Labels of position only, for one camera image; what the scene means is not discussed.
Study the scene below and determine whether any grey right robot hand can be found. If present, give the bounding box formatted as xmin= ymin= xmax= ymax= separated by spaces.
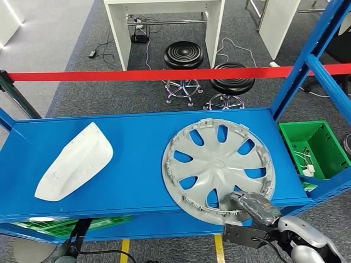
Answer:
xmin=229 ymin=191 xmax=282 ymax=230

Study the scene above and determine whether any grey plastic wheel hubcap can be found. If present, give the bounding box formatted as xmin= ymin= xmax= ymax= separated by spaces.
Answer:
xmin=161 ymin=118 xmax=276 ymax=226

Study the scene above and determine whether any white plastic cover part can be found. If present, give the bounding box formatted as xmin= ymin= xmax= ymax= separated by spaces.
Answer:
xmin=35 ymin=122 xmax=114 ymax=202

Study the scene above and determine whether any blue metal shelf rack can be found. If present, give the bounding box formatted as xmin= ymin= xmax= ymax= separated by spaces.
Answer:
xmin=0 ymin=0 xmax=351 ymax=245

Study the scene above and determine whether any green plastic crate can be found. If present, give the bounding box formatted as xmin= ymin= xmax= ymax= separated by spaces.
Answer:
xmin=278 ymin=120 xmax=351 ymax=181
xmin=12 ymin=216 xmax=134 ymax=238

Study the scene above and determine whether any chrome stanchion with round base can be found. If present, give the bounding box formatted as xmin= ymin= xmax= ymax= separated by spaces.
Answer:
xmin=13 ymin=237 xmax=66 ymax=263
xmin=342 ymin=132 xmax=351 ymax=158

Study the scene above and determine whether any black round stool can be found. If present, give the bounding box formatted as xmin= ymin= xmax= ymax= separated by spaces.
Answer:
xmin=203 ymin=62 xmax=255 ymax=111
xmin=164 ymin=41 xmax=205 ymax=108

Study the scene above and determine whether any white desk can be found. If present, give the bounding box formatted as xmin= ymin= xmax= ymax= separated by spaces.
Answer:
xmin=245 ymin=0 xmax=329 ymax=61
xmin=103 ymin=0 xmax=226 ymax=71

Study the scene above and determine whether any black office chair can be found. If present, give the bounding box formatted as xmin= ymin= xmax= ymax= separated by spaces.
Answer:
xmin=301 ymin=14 xmax=351 ymax=97

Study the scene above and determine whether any red barrier belt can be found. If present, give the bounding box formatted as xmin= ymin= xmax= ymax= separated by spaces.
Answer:
xmin=8 ymin=63 xmax=351 ymax=82

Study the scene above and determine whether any black box under desk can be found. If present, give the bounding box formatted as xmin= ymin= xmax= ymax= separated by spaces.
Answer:
xmin=131 ymin=34 xmax=150 ymax=44

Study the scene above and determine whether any black camera cable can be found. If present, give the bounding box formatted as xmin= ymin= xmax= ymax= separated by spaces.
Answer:
xmin=79 ymin=249 xmax=137 ymax=263

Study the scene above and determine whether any white charger with cable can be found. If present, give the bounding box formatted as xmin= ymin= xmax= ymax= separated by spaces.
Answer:
xmin=294 ymin=147 xmax=316 ymax=179

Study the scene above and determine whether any dark stanchion post with belt head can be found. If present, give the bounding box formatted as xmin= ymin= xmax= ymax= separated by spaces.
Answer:
xmin=0 ymin=70 xmax=42 ymax=121

